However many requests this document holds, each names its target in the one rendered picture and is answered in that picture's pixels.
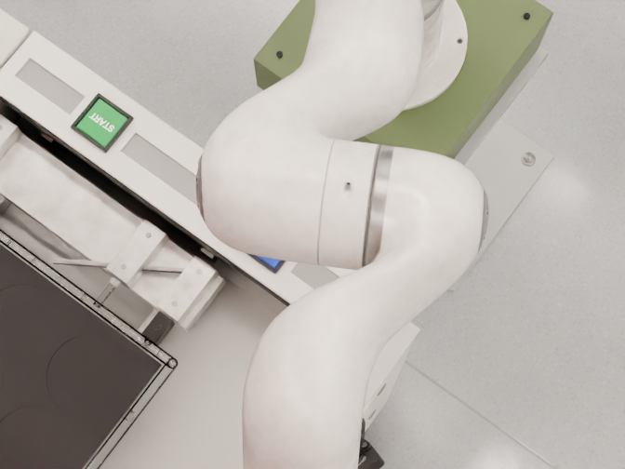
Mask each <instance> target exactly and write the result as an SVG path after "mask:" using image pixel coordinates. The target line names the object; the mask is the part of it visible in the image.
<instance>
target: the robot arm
mask: <svg viewBox="0 0 625 469"><path fill-rule="evenodd" d="M467 41H468V34H467V28H466V22H465V19H464V17H463V14H462V11H461V10H460V8H459V5H458V4H457V2H456V0H315V13H314V18H313V23H312V30H311V34H310V38H309V42H308V46H307V49H306V53H305V57H304V61H303V63H302V64H301V66H300V67H299V68H298V69H297V70H296V71H295V72H294V73H292V74H291V75H289V76H287V77H286V78H284V79H283V80H281V81H279V82H278V83H276V84H274V85H273V86H271V87H269V88H267V89H265V90H263V91H261V92H260V93H259V94H257V95H256V96H254V97H252V98H250V99H249V100H247V101H245V102H244V103H242V104H241V105H240V106H239V107H237V108H236V109H235V110H234V111H232V112H231V113H230V114H229V115H228V116H227V117H226V118H225V119H224V120H223V121H222V122H221V123H220V125H219V126H218V127H217V128H216V130H215V131H214V132H213V134H212V135H211V137H210V138H209V140H208V141H207V143H206V147H205V149H204V151H203V152H202V155H201V157H200V158H199V160H198V169H197V174H196V199H197V207H198V209H199V211H200V215H201V217H202V218H203V220H204V222H205V224H206V226H207V228H208V229H209V231H210V232H211V233H212V234H213V235H214V236H215V237H216V238H217V239H218V240H219V241H221V242H222V243H223V244H225V245H227V246H228V247H230V248H233V249H236V250H239V251H242V252H244V253H248V254H252V255H257V256H261V257H266V258H271V259H277V260H282V261H294V262H301V263H308V264H314V265H322V266H328V267H336V268H342V269H349V270H356V271H354V272H352V273H350V274H348V275H345V276H343V277H340V278H338V279H336V280H333V281H331V282H329V283H326V284H324V285H322V286H321V287H319V288H316V289H314V290H312V291H310V292H309V293H307V294H305V295H303V296H302V297H300V298H299V299H297V300H296V301H294V302H293V303H291V304H290V305H289V306H287V308H286V309H285V310H284V311H283V312H282V313H281V314H280V315H279V316H277V317H276V318H275V319H274V320H273V322H272V323H271V324H270V325H269V326H268V327H267V329H266V330H265V332H264V334H263V335H262V337H261V339H260V341H259V343H258V345H257V347H256V349H255V351H254V354H253V355H252V358H251V361H250V364H249V367H248V371H247V374H246V382H245V387H244V394H243V406H242V437H243V468H244V469H380V468H381V467H382V466H383V465H384V463H385V461H384V460H383V459H382V458H381V456H380V455H379V454H378V452H377V451H376V450H375V449H374V447H373V446H372V445H371V444H370V443H369V442H368V441H366V440H365V429H366V422H365V419H364V418H363V412H364V405H365V400H366V390H367V386H368V382H369V378H370V375H371V372H372V369H373V367H374V365H375V362H376V360H377V358H378V356H379V353H380V352H381V350H382V349H383V347H384V346H385V344H386V343H387V342H388V341H389V340H390V339H391V338H392V337H393V336H394V335H395V334H396V333H397V332H398V331H399V330H400V329H401V328H403V327H404V326H405V325H406V324H407V323H409V322H410V321H411V320H412V319H413V318H414V317H416V316H417V315H418V314H419V313H421V312H422V311H423V310H424V309H425V308H427V307H428V306H429V305H430V304H431V303H433V302H434V301H435V300H436V299H437V298H439V297H440V296H441V295H442V294H443V293H445V292H446V291H447V290H448V289H449V288H450V287H451V286H452V285H453V284H454V283H455V282H456V281H457V280H458V279H459V278H460V277H461V276H462V275H463V274H464V273H465V272H466V270H467V269H468V268H469V266H470V265H471V264H472V262H473V260H474V259H475V257H476V255H477V254H478V252H479V250H480V249H481V248H482V245H483V241H484V239H485V233H486V228H487V223H488V213H489V212H488V202H487V201H488V197H487V194H485V189H484V187H483V186H482V184H481V182H480V181H479V180H478V179H477V177H476V176H475V174H474V173H473V172H472V171H471V170H470V169H469V168H467V167H466V166H464V165H463V164H461V163H460V162H459V161H457V160H455V159H453V158H450V157H448V156H445V155H441V154H436V153H431V152H426V151H421V150H415V149H409V148H402V147H395V146H388V145H379V144H374V143H366V142H359V141H354V140H356V139H359V138H361V137H363V136H365V135H366V134H369V133H371V132H373V131H375V130H377V129H379V128H380V127H383V126H385V125H386V124H388V123H390V122H391V121H392V120H393V119H394V118H395V117H396V116H397V115H398V114H399V113H401V112H402V111H404V110H410V109H413V108H417V107H420V106H422V105H424V104H426V103H428V102H430V101H433V100H434V99H436V98H437V97H438V96H440V95H441V94H442V93H444V92H445V91H446V90H447V89H448V88H449V87H450V85H451V84H452V83H453V82H454V80H455V79H456V77H457V76H458V74H459V71H460V69H461V67H462V65H463V62H464V60H465V55H466V51H467ZM365 456H366V459H365V461H364V462H362V463H361V464H360V465H359V463H360V462H361V460H363V458H364V457H365ZM358 465H359V466H358Z"/></svg>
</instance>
